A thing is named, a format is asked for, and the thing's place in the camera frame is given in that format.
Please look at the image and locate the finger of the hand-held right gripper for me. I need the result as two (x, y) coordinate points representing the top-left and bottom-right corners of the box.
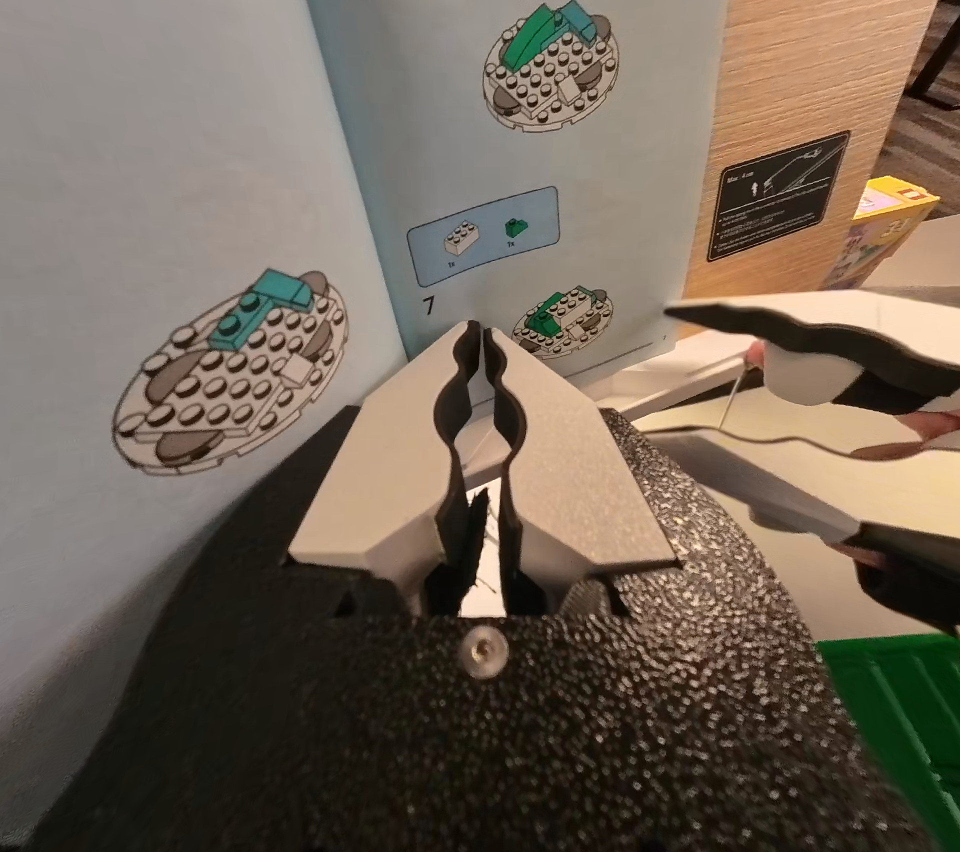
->
(663, 288), (960, 418)
(750, 435), (960, 636)

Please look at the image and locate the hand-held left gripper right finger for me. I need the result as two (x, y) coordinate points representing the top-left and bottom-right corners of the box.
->
(482, 327), (678, 617)

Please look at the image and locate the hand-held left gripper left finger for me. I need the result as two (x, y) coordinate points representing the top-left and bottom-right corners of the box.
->
(287, 319), (485, 617)

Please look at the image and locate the lego instruction booklet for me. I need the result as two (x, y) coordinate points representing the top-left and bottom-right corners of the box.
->
(0, 0), (745, 846)

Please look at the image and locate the yellow lego box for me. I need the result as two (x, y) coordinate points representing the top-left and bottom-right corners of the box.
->
(819, 177), (940, 292)

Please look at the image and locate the black warning sticker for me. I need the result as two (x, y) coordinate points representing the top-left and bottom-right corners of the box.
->
(707, 130), (853, 264)

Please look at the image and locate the green plastic tray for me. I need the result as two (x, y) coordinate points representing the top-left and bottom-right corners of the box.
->
(816, 630), (960, 852)

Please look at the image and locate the wooden partition panel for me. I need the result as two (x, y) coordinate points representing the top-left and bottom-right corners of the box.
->
(682, 0), (952, 313)

